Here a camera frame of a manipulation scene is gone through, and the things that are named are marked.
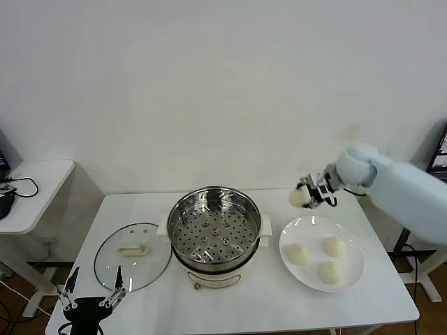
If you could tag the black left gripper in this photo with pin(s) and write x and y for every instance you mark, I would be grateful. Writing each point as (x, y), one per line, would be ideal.
(87, 308)

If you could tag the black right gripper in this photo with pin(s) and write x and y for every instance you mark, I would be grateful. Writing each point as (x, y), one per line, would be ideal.
(324, 179)

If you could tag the white steamed baozi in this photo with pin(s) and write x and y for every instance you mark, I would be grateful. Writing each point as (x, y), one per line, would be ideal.
(297, 253)
(298, 199)
(334, 246)
(330, 273)

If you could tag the round glass pot lid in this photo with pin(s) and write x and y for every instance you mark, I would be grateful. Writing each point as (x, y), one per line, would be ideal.
(146, 272)

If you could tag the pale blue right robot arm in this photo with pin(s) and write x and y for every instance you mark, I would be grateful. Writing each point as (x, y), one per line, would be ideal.
(401, 195)

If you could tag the stainless steel steamer basket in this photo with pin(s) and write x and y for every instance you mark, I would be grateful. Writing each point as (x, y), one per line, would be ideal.
(216, 240)

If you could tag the steel steamer pot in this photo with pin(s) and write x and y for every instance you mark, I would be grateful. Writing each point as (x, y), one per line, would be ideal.
(216, 279)

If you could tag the white round plate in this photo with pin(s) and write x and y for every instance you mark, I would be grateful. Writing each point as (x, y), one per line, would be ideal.
(314, 230)

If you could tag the white side table with mouse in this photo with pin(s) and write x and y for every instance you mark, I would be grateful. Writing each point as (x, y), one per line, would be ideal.
(42, 181)

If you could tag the black computer mouse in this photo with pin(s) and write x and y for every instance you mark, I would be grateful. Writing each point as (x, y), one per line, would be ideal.
(5, 207)

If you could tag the black metal floor bar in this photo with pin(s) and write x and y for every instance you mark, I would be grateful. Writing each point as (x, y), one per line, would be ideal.
(419, 254)

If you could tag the small black white device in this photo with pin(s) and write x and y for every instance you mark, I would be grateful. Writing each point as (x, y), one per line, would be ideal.
(7, 189)

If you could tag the black laptop beside mouse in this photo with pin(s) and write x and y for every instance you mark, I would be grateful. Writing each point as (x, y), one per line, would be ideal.
(3, 164)

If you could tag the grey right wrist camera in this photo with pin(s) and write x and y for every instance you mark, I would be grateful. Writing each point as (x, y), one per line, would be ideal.
(324, 194)

